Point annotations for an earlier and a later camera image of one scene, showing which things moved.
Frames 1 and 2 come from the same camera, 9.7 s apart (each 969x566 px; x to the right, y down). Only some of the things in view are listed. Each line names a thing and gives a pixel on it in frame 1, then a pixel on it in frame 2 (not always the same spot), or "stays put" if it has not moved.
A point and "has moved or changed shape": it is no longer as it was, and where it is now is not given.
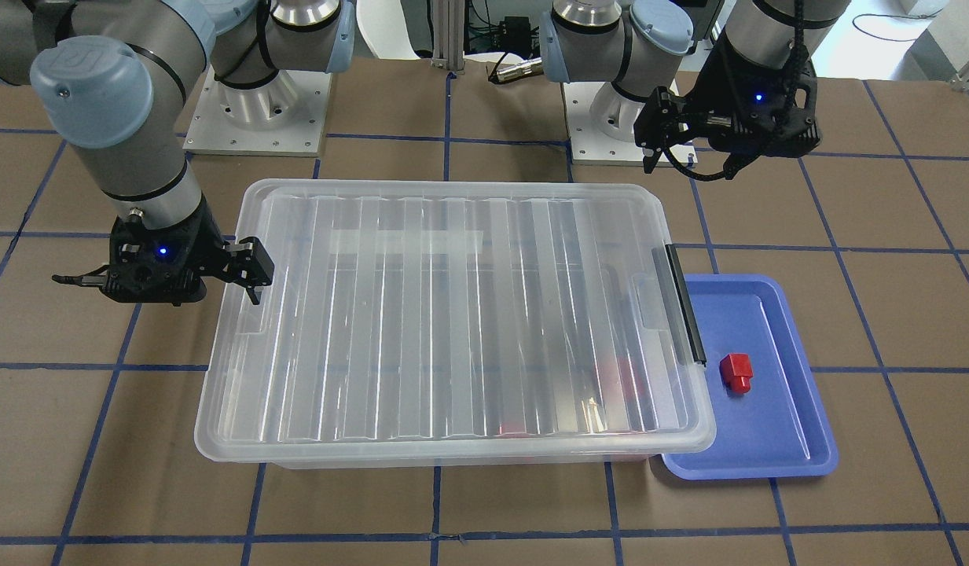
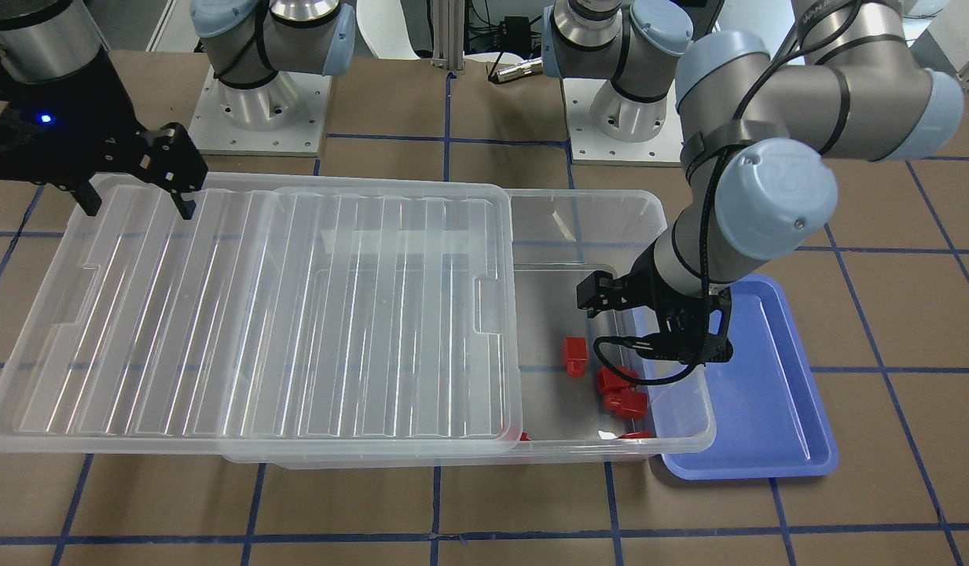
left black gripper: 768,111 -> 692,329
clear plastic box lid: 457,317 has moved or changed shape
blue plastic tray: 779,428 stays put
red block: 735,372 -> 575,352
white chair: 383,24 stays put
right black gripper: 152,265 -> 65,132
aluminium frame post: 448,34 stays put
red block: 514,429 -> 625,402
